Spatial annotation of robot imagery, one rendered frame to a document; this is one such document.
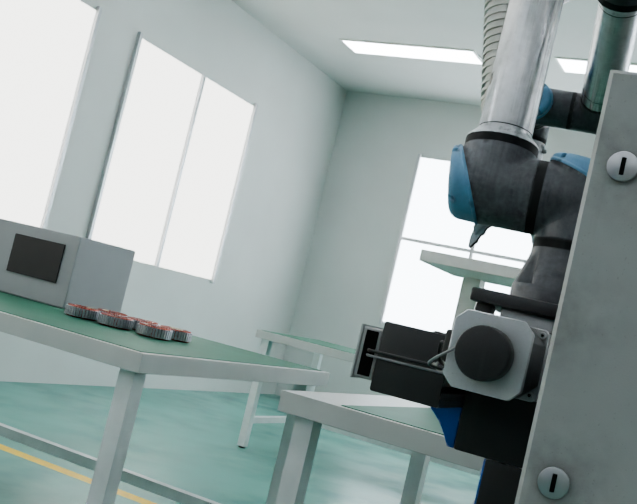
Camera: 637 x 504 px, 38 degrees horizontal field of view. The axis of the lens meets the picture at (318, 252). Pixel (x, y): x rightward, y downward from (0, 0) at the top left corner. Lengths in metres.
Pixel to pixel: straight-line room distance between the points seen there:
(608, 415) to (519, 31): 0.82
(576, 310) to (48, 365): 6.18
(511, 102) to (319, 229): 8.31
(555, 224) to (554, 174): 0.08
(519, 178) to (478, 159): 0.07
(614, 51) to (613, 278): 0.92
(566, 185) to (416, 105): 8.26
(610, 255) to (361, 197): 8.78
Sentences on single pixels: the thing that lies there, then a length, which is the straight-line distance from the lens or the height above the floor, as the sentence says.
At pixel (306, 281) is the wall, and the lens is 9.72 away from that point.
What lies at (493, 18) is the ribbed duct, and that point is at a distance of 3.47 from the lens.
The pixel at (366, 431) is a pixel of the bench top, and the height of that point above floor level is 0.71.
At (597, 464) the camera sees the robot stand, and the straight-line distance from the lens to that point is 0.86.
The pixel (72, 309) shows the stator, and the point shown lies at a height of 0.77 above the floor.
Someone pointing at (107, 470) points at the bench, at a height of 0.44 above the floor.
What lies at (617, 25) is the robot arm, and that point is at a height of 1.54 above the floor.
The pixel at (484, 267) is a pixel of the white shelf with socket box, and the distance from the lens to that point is 2.76.
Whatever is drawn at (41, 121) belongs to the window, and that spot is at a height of 1.74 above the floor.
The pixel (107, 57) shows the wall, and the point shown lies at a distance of 6.85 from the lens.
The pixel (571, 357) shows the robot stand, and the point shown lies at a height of 0.96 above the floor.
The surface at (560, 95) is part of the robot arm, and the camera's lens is 1.89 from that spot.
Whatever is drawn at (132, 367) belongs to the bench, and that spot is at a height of 0.71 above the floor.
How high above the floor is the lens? 0.95
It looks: 4 degrees up
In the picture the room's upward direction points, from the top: 13 degrees clockwise
